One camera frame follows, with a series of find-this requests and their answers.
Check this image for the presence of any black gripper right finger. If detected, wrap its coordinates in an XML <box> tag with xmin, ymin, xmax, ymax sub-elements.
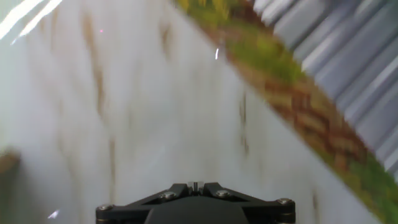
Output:
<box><xmin>196</xmin><ymin>181</ymin><xmax>297</xmax><ymax>224</ymax></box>

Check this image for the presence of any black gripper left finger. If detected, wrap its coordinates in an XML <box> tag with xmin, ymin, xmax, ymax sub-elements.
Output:
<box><xmin>95</xmin><ymin>181</ymin><xmax>197</xmax><ymax>224</ymax></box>

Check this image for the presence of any white marble pattern mat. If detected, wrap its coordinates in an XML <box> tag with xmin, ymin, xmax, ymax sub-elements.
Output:
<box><xmin>0</xmin><ymin>0</ymin><xmax>384</xmax><ymax>224</ymax></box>

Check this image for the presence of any yellow green painted cloth strip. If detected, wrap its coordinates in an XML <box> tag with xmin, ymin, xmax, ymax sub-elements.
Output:
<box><xmin>173</xmin><ymin>0</ymin><xmax>398</xmax><ymax>224</ymax></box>

